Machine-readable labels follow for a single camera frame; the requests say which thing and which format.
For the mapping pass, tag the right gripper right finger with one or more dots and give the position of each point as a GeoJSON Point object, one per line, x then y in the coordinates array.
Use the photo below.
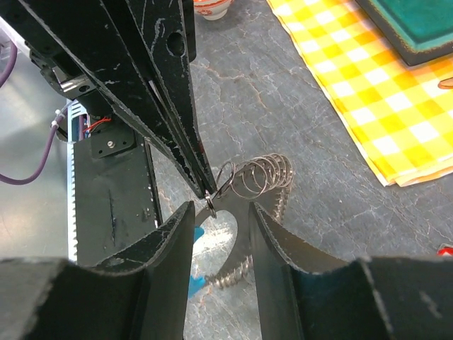
{"type": "Point", "coordinates": [305, 293]}

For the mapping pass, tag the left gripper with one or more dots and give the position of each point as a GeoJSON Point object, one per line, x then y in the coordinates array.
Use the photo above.
{"type": "Point", "coordinates": [137, 55]}

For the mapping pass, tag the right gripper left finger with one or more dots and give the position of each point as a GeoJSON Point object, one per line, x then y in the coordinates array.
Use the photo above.
{"type": "Point", "coordinates": [140, 292]}

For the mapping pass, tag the red tag key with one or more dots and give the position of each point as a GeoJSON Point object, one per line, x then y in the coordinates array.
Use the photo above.
{"type": "Point", "coordinates": [445, 250]}

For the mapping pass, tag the red white patterned bowl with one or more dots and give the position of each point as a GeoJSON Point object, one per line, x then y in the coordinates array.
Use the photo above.
{"type": "Point", "coordinates": [212, 10]}

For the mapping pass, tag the orange white checkered cloth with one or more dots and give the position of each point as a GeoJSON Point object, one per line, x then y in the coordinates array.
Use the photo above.
{"type": "Point", "coordinates": [398, 116]}

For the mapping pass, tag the gold knife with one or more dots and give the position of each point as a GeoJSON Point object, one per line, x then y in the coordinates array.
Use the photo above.
{"type": "Point", "coordinates": [446, 83]}

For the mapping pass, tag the black green square plate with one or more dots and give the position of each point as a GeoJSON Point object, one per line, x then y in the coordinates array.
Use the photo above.
{"type": "Point", "coordinates": [419, 30]}

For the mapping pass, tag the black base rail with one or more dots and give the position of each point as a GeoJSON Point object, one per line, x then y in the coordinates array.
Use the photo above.
{"type": "Point", "coordinates": [112, 198]}

